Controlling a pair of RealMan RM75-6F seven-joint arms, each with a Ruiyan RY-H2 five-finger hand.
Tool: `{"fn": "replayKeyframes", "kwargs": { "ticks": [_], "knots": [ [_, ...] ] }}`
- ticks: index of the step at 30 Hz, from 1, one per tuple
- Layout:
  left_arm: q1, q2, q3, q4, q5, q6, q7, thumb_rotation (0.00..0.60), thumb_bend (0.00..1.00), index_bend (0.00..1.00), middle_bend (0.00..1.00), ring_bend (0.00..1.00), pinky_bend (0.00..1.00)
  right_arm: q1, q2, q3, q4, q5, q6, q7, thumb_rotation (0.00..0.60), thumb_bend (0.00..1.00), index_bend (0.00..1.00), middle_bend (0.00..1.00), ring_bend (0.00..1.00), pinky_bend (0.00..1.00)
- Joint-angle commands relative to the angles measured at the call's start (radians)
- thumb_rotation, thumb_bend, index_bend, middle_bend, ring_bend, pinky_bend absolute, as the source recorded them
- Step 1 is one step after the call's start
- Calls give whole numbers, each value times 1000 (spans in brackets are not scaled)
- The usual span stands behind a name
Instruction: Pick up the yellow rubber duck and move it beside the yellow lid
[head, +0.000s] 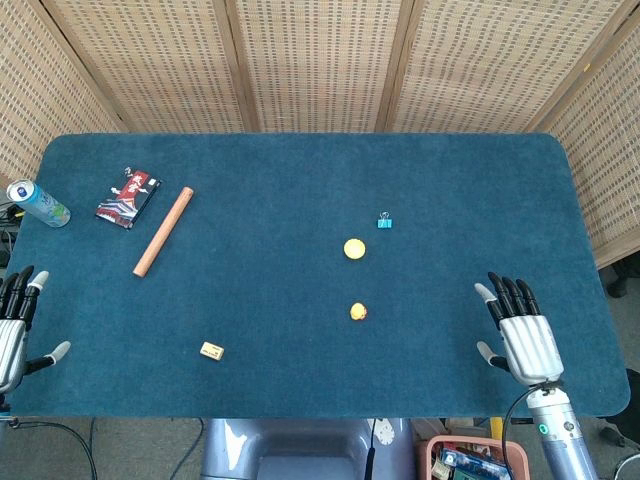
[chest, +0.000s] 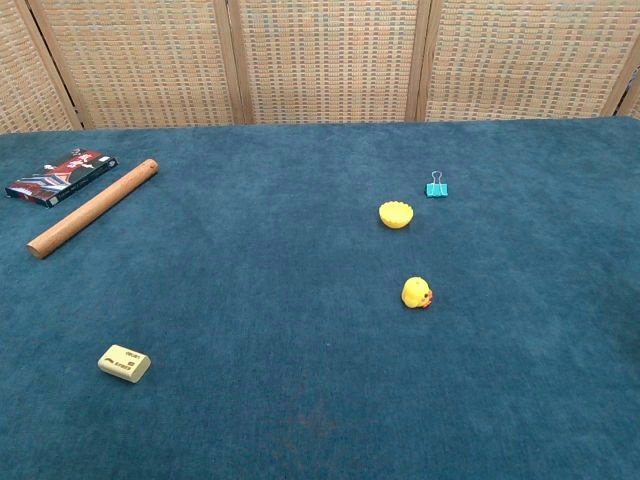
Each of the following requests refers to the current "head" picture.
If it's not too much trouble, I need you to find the blue floor cable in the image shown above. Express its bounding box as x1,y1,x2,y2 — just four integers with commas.
182,417,206,479

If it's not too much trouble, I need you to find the woven bamboo folding screen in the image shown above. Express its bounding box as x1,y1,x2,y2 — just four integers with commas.
0,0,640,271

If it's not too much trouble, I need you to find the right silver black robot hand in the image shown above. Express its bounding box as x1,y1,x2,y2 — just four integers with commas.
474,271,566,387

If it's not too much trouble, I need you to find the black chair base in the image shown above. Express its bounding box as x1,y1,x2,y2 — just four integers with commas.
606,262,640,300

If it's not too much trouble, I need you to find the white power strip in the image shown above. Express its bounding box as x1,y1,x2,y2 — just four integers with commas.
374,418,397,447

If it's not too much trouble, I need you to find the wooden rod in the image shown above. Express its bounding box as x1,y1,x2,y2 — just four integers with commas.
132,186,195,278

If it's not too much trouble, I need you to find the black floor cable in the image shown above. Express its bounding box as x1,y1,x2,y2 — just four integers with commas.
0,418,97,480

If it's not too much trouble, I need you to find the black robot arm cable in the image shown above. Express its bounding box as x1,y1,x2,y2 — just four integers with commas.
501,382,551,480

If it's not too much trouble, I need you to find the light blue drink can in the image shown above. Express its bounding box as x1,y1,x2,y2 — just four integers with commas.
5,179,72,229

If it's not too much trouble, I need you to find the pink plastic basket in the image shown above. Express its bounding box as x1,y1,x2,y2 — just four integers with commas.
414,434,531,480

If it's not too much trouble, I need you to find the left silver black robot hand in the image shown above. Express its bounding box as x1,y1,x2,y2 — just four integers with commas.
0,264,72,396

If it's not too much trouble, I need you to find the black torso cable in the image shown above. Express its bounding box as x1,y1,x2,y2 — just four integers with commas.
365,418,377,480

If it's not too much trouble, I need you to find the blue carpet table cover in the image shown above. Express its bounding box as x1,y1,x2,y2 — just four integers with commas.
0,132,632,419

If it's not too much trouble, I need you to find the blue-grey robot torso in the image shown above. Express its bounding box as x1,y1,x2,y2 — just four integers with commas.
199,417,417,480

